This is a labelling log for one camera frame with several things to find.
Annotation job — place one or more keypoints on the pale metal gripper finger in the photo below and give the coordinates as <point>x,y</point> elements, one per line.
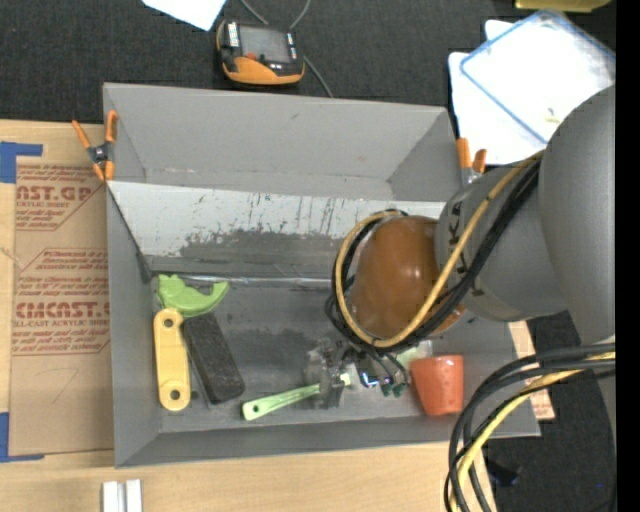
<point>318,364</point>
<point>332,397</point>

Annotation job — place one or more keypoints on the light green toy tool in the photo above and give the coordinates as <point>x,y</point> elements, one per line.
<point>280,401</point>

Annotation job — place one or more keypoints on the orange cup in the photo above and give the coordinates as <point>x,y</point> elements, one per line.
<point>440,385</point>

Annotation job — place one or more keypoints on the black flat block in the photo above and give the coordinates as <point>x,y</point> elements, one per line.
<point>215,360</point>

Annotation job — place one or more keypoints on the yellow flat toy tool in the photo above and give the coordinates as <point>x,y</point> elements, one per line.
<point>171,360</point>

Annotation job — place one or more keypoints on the green curved toy piece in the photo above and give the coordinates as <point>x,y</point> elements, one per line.
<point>186,299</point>

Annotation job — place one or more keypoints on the grey metal bin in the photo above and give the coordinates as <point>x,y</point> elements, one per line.
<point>280,150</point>

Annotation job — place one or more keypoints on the brown cardboard board red print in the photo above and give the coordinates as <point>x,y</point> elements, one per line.
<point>60,280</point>

